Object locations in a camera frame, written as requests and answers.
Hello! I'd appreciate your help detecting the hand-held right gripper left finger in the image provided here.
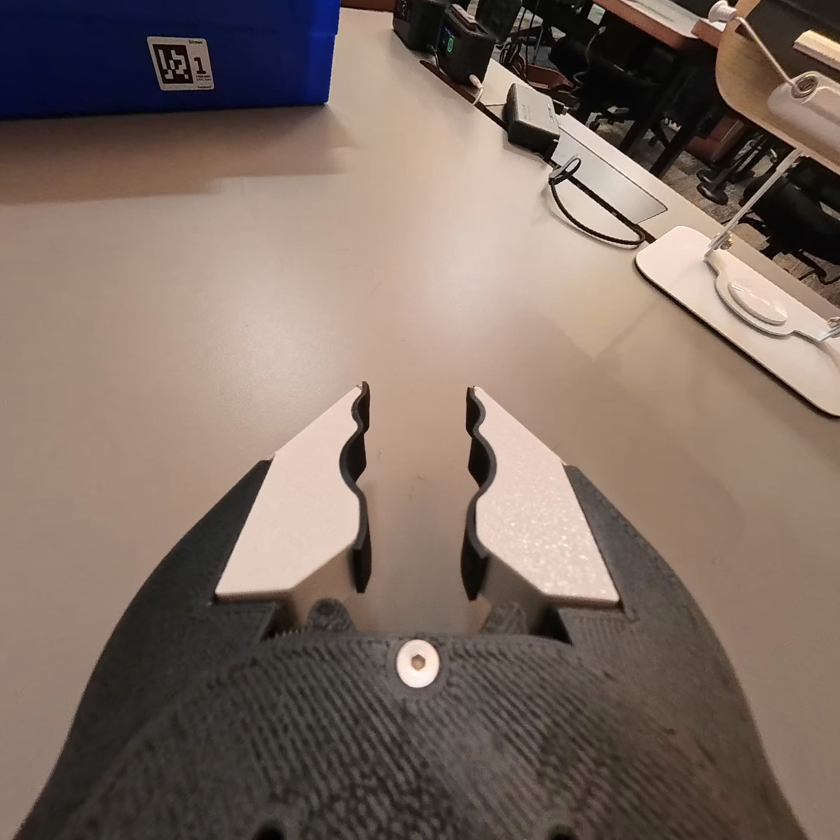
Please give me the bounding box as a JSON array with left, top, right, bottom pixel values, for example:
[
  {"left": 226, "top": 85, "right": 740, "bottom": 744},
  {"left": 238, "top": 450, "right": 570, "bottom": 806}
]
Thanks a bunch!
[{"left": 215, "top": 381, "right": 371, "bottom": 627}]

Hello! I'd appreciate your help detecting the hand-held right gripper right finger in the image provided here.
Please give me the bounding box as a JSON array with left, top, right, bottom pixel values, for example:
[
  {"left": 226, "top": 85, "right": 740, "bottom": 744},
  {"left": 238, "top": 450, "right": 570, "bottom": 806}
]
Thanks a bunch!
[{"left": 461, "top": 386, "right": 622, "bottom": 636}]

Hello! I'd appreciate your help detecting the blue plastic bin with tag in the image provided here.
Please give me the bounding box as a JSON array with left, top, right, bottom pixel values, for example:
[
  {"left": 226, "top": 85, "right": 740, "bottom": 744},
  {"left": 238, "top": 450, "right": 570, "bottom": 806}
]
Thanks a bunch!
[{"left": 0, "top": 0, "right": 341, "bottom": 120}]

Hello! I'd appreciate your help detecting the black office chair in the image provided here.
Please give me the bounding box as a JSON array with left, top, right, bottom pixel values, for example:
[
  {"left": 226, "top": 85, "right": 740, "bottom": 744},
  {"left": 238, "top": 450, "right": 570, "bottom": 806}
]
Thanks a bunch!
[
  {"left": 742, "top": 141, "right": 840, "bottom": 283},
  {"left": 550, "top": 16, "right": 657, "bottom": 132}
]

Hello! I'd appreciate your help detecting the dark grey power adapter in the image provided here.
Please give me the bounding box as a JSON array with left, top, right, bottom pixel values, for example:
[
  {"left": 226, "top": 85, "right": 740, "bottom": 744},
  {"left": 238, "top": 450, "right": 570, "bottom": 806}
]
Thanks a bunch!
[{"left": 504, "top": 83, "right": 563, "bottom": 149}]

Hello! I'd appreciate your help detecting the black charger dock green light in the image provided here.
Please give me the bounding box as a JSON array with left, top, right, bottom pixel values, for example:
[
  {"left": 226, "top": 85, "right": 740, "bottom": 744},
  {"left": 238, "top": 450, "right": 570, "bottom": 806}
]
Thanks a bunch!
[{"left": 435, "top": 5, "right": 497, "bottom": 77}]

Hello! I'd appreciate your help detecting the brown wooden table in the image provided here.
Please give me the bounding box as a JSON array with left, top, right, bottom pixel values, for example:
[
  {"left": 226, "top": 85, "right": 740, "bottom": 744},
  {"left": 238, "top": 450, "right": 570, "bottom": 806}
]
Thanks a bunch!
[{"left": 591, "top": 0, "right": 729, "bottom": 173}]

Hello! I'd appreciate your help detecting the black cable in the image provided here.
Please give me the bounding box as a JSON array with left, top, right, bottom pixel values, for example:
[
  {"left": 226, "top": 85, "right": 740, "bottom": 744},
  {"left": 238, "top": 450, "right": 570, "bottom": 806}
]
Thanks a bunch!
[{"left": 548, "top": 155, "right": 647, "bottom": 249}]

